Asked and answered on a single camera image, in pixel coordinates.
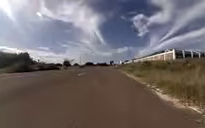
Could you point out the grass strip beside bushes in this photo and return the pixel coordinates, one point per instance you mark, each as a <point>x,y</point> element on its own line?
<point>0,72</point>

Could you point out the dark trees and bushes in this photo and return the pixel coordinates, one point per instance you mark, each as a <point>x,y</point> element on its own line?
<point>10,61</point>

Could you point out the reddish brown asphalt road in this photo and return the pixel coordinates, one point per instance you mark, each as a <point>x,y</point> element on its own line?
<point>90,100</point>

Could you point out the dry grass verge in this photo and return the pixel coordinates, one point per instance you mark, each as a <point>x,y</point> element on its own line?
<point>183,78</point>

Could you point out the pale stone kerb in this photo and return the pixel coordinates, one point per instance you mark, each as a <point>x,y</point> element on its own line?
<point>176,101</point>

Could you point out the row of distant trees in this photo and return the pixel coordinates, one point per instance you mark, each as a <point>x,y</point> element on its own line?
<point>90,63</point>

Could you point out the long wall with white posts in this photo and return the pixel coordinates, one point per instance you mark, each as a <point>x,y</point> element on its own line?
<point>163,56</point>

